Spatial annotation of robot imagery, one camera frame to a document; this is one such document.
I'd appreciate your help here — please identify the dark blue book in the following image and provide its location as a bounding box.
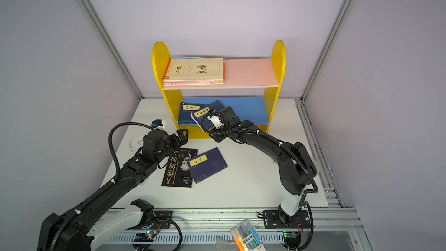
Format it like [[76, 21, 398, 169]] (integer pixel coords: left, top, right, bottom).
[[177, 102, 203, 126], [190, 100, 225, 131]]

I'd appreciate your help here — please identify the dark blue book hidden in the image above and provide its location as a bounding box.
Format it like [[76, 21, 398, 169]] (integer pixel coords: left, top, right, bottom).
[[187, 148, 228, 184]]

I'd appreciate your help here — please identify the pink cartoon cover book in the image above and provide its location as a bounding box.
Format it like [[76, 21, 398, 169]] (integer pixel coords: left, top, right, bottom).
[[163, 81, 225, 87]]

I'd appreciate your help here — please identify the beige book orange border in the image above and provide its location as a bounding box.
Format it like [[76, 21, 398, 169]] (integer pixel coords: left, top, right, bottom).
[[163, 58, 225, 83]]

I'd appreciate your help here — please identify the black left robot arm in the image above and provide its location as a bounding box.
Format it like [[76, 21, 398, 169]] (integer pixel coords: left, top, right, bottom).
[[37, 129, 189, 251]]

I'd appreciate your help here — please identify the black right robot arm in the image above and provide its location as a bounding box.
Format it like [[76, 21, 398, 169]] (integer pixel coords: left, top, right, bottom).
[[204, 107, 319, 221]]

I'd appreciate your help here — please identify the black book gold lettering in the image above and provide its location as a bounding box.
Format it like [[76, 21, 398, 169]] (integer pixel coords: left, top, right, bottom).
[[161, 148, 198, 188]]

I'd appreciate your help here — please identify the small white alarm clock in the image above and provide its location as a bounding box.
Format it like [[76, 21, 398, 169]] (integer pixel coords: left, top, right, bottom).
[[129, 134, 145, 152]]

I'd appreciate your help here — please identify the yellow pink blue bookshelf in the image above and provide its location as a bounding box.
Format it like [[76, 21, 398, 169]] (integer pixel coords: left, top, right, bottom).
[[152, 40, 286, 139]]

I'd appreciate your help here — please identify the pack of coloured markers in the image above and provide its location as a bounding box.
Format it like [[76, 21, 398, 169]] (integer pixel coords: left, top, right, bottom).
[[230, 218, 266, 251]]

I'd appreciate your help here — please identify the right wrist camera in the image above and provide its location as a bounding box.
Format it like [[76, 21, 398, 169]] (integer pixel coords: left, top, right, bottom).
[[206, 109, 224, 130]]

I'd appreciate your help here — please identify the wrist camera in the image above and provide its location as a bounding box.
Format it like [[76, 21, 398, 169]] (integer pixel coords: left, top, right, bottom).
[[206, 109, 224, 130], [151, 119, 165, 129]]

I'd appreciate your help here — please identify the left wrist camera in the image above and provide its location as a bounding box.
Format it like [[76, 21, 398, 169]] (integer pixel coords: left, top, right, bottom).
[[151, 119, 165, 129]]

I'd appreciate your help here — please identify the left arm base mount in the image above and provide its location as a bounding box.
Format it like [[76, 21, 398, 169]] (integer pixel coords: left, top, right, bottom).
[[125, 199, 173, 245]]

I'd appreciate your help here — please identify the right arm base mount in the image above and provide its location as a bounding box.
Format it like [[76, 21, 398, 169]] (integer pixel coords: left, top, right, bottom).
[[257, 208, 312, 229]]

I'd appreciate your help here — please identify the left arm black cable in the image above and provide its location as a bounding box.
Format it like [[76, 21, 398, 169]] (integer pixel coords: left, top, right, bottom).
[[46, 122, 156, 251]]

